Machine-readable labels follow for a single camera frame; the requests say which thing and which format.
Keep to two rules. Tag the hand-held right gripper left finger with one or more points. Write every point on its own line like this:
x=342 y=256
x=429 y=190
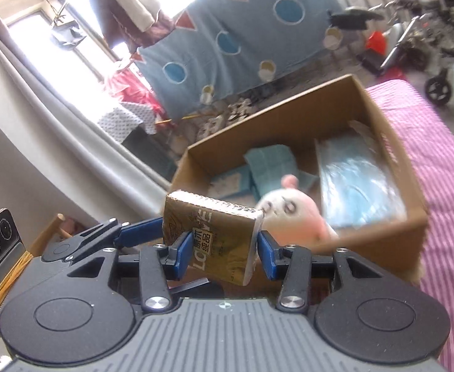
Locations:
x=180 y=257

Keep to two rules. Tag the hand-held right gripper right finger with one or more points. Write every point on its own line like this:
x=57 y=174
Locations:
x=267 y=257

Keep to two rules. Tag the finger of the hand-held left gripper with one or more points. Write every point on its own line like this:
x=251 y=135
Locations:
x=188 y=286
x=142 y=230

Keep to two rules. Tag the golden tissue pack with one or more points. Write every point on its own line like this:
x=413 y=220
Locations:
x=211 y=240

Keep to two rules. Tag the pink and white plush toy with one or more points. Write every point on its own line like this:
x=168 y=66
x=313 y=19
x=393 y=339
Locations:
x=296 y=213

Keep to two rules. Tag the blue rectangular carton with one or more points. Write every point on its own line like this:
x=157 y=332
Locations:
x=233 y=182

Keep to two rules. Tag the teal knit cloth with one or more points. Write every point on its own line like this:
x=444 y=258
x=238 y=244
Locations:
x=273 y=162

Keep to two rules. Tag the clear packet of blue masks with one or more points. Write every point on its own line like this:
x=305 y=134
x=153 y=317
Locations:
x=358 y=186

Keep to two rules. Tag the brown cardboard box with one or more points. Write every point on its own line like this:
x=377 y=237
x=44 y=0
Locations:
x=289 y=120

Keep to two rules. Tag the white and blue packet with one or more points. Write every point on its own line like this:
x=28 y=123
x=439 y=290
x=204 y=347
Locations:
x=360 y=130

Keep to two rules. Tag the white polka-dot cloth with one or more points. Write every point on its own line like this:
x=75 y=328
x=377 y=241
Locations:
x=124 y=118

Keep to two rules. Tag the yellow stick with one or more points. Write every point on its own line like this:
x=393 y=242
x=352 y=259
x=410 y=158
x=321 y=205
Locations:
x=180 y=118

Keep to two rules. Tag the white platform shoe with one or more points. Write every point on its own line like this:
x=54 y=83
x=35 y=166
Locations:
x=209 y=128

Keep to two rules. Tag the grey curtain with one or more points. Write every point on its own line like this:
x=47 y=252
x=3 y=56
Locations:
x=76 y=124

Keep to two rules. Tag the pink hanging clothes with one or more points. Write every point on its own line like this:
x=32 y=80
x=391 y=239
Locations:
x=134 y=89

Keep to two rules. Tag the white and dark sneaker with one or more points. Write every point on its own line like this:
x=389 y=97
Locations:
x=238 y=110

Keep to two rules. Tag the pink checkered tablecloth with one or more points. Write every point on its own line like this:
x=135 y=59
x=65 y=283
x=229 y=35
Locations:
x=443 y=201

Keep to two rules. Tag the dark hanging cloth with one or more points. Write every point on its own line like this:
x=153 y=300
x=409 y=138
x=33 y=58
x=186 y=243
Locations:
x=68 y=35

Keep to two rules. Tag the blue printed blanket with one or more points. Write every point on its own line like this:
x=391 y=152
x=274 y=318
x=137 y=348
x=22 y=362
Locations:
x=242 y=46

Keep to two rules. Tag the maroon and white hanging clothes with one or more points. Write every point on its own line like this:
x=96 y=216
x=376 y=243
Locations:
x=130 y=7

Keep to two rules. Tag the small red object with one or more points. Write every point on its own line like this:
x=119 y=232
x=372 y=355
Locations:
x=376 y=42

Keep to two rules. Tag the black flat pad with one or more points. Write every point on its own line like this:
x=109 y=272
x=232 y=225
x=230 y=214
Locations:
x=353 y=17

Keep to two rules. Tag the black wheelchair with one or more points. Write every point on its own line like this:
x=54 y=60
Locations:
x=436 y=27

